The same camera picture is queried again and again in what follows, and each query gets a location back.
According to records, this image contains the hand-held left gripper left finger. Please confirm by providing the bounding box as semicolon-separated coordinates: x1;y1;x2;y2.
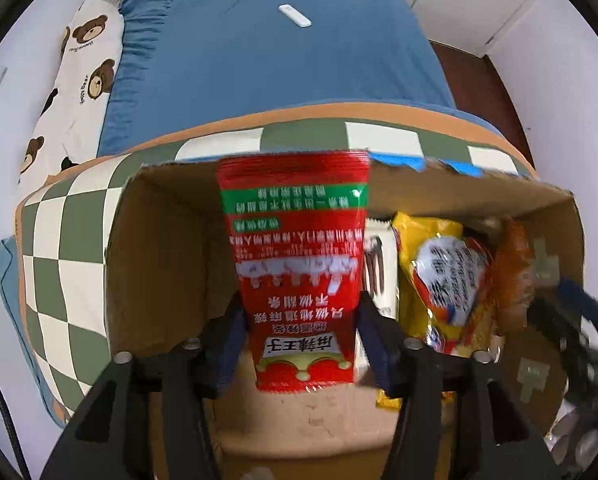
41;300;250;480

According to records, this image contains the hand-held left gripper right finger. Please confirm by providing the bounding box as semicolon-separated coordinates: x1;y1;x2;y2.
359;294;562;480

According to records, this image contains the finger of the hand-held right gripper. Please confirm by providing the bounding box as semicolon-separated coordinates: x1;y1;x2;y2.
528;299;597;393
554;279;598;342

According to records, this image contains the red green-band snack packet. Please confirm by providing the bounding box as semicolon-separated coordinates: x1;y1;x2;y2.
216;150;372;393

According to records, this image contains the cardboard box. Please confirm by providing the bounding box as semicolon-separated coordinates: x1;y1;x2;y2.
104;152;587;480

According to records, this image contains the orange snack packet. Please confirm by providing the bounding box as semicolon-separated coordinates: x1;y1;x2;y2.
493;217;536;337

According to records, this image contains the white brown snack packet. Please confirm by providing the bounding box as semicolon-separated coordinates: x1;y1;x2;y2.
361;217;400;321

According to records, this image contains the yellow white-label snack packet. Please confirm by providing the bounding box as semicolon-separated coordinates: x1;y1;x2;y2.
376;211;496;411

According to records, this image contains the green white checkered mat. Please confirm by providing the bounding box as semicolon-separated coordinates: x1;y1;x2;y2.
15;105;540;423

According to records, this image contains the blue bed sheet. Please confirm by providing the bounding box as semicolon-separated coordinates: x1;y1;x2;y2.
96;0;486;157

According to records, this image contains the bear print pillow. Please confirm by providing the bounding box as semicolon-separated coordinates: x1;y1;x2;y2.
18;0;126;188

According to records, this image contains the white door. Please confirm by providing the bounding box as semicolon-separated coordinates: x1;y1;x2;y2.
404;0;547;58

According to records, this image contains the white remote control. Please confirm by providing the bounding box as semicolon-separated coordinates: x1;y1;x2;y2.
278;3;312;29

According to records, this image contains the black cable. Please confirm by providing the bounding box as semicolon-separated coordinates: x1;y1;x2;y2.
0;349;30;480

